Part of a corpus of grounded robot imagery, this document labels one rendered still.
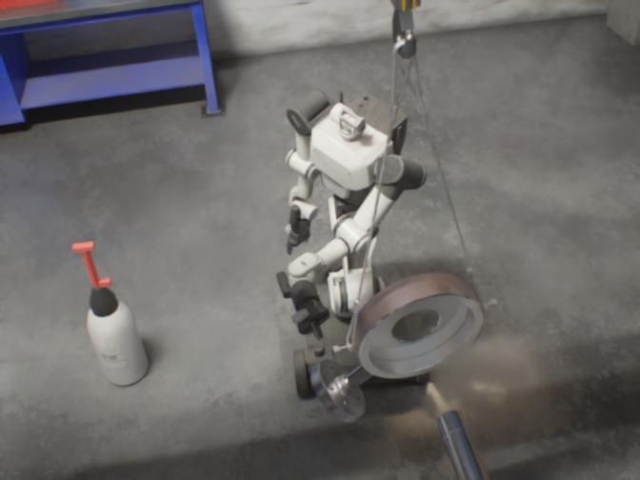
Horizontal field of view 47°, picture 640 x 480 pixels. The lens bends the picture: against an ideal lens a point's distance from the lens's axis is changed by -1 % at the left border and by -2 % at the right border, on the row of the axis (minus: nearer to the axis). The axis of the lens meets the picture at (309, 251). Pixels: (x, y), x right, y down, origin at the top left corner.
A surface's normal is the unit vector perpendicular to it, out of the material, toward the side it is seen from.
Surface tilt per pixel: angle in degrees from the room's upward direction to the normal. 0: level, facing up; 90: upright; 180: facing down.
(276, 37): 90
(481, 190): 0
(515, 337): 0
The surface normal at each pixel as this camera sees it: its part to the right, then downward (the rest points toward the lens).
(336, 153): -0.51, 0.06
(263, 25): 0.15, 0.66
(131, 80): -0.06, -0.73
